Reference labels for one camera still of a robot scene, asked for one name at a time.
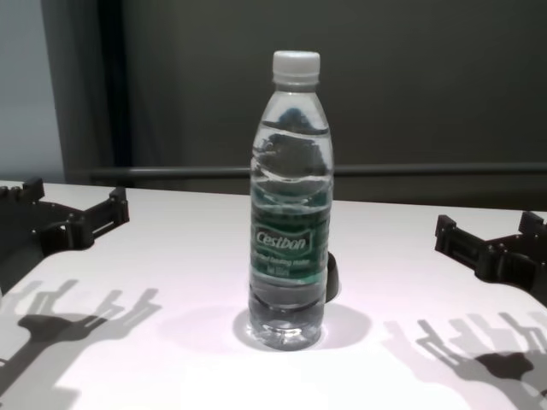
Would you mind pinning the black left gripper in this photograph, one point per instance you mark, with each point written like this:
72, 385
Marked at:
25, 239

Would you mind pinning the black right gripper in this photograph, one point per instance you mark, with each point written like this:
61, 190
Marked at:
517, 265

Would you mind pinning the clear water bottle green label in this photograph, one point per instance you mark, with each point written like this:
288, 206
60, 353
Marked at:
287, 239

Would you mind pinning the green YES button black base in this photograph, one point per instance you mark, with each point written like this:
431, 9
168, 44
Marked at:
334, 277

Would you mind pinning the thin grey horizontal rail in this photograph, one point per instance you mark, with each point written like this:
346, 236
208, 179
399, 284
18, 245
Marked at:
171, 172

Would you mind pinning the dark vertical post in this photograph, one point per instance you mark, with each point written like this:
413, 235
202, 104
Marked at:
115, 85

